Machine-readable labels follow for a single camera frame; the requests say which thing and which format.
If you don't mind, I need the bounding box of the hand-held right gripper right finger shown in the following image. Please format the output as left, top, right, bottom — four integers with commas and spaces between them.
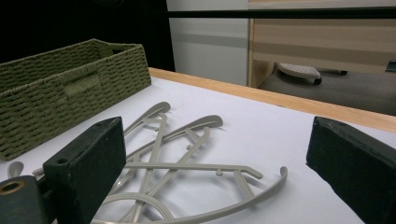
305, 116, 396, 224

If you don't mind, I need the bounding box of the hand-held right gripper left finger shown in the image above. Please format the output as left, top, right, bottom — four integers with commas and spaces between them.
42, 117, 127, 224

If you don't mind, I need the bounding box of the green woven basket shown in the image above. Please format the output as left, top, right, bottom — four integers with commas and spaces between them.
0, 38, 152, 161

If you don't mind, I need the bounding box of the grey plastic clothes hanger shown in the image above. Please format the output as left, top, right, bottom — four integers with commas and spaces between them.
91, 161, 289, 224
7, 101, 172, 223
118, 114, 224, 222

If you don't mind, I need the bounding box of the light wooden desk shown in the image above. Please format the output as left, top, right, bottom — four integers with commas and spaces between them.
247, 0, 396, 89

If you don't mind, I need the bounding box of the black curtain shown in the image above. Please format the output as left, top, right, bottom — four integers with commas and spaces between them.
0, 0, 176, 73

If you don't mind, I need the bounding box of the white cabinet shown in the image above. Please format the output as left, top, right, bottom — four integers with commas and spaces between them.
166, 0, 250, 87

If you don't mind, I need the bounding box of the black horizontal frame bar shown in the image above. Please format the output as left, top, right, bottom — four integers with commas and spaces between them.
164, 7, 396, 20

